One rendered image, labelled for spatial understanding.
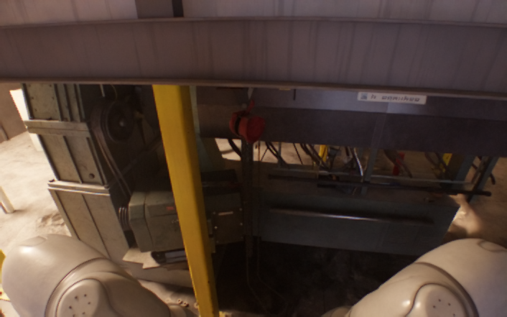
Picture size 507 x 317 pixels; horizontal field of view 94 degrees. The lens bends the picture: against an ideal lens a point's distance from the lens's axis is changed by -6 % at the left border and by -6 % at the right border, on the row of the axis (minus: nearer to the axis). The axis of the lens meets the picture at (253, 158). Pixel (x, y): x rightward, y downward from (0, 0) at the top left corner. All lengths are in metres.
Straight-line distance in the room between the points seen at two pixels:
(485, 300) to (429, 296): 0.12
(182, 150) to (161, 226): 0.89
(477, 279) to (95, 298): 0.56
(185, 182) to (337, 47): 0.75
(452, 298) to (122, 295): 0.45
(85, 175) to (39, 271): 1.62
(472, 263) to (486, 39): 0.67
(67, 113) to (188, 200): 1.07
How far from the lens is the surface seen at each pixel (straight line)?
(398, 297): 0.44
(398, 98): 1.97
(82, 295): 0.44
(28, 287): 0.55
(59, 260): 0.54
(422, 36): 0.93
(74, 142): 2.02
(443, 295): 0.45
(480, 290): 0.53
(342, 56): 0.87
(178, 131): 0.98
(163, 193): 1.78
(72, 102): 1.90
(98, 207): 2.19
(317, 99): 1.85
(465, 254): 0.56
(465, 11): 1.45
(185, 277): 2.21
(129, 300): 0.45
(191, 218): 1.21
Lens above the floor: 1.89
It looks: 30 degrees down
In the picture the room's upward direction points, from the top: straight up
